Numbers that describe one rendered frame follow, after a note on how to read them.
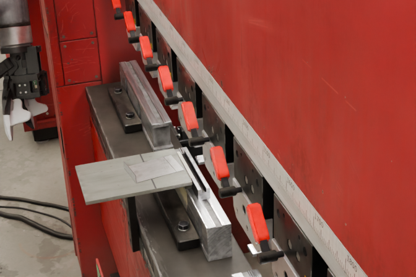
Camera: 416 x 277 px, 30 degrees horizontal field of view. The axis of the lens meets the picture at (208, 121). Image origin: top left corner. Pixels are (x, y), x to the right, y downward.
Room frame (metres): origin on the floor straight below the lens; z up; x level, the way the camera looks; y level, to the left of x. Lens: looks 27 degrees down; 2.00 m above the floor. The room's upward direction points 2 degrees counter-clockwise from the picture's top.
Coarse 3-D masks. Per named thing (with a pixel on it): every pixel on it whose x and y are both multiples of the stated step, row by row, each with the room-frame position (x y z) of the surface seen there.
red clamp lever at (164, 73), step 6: (162, 66) 1.61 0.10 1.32; (162, 72) 1.60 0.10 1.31; (168, 72) 1.60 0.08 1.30; (162, 78) 1.59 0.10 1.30; (168, 78) 1.59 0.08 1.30; (162, 84) 1.58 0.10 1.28; (168, 84) 1.58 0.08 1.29; (168, 90) 1.57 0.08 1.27; (168, 96) 1.56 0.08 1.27; (174, 96) 1.56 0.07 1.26; (168, 102) 1.54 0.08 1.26; (174, 102) 1.55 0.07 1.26
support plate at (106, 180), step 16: (112, 160) 1.75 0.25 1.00; (128, 160) 1.74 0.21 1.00; (144, 160) 1.74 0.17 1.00; (176, 160) 1.73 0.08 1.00; (80, 176) 1.67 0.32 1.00; (96, 176) 1.67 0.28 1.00; (112, 176) 1.67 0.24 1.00; (128, 176) 1.66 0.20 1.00; (176, 176) 1.65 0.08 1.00; (96, 192) 1.59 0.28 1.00; (112, 192) 1.59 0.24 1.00; (128, 192) 1.59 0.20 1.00; (144, 192) 1.59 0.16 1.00
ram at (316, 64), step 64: (192, 0) 1.46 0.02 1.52; (256, 0) 1.10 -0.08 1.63; (320, 0) 0.89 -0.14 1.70; (384, 0) 0.74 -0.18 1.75; (256, 64) 1.11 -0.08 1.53; (320, 64) 0.88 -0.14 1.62; (384, 64) 0.73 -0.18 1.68; (256, 128) 1.11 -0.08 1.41; (320, 128) 0.88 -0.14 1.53; (384, 128) 0.72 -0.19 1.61; (320, 192) 0.87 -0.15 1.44; (384, 192) 0.71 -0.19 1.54; (384, 256) 0.70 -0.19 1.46
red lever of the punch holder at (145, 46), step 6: (144, 36) 1.81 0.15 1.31; (144, 42) 1.79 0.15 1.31; (144, 48) 1.78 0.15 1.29; (150, 48) 1.78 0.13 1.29; (144, 54) 1.77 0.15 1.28; (150, 54) 1.77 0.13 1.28; (150, 60) 1.76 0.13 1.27; (144, 66) 1.75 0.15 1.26; (150, 66) 1.74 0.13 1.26; (156, 66) 1.74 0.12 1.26
